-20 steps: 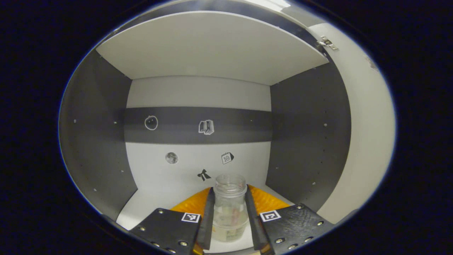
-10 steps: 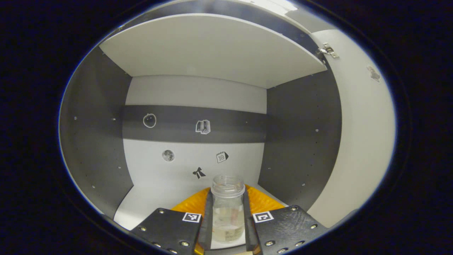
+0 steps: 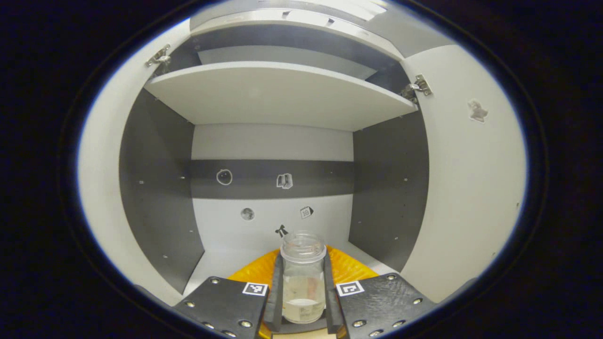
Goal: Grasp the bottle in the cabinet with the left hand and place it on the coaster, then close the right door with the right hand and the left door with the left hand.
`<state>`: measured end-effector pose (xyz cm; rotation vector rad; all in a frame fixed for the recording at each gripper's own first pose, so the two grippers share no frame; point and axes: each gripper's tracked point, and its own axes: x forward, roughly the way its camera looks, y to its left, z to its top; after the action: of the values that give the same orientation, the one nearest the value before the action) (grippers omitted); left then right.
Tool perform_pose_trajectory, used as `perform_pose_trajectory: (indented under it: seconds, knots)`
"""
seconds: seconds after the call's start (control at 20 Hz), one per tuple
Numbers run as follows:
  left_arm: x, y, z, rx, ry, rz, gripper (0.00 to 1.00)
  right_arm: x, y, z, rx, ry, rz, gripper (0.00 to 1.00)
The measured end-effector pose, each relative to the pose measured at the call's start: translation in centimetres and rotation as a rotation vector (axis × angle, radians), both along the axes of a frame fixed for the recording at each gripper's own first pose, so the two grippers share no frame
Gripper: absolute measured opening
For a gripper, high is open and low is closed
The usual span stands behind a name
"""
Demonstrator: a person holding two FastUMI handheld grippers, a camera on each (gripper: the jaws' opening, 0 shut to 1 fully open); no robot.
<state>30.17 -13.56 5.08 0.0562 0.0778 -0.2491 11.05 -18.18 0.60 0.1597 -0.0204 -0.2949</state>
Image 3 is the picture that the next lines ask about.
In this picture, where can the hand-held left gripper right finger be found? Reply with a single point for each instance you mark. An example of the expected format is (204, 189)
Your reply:
(331, 301)

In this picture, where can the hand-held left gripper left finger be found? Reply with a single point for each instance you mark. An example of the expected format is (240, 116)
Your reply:
(274, 301)

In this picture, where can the clear plastic bottle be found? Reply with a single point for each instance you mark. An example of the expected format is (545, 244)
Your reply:
(303, 282)

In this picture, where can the grey cabinet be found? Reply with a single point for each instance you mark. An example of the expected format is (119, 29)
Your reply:
(155, 188)

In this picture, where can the grey cabinet shelf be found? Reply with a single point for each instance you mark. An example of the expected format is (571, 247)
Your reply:
(278, 94)

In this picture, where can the metal door hinge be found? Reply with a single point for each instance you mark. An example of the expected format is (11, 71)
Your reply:
(159, 56)
(417, 87)

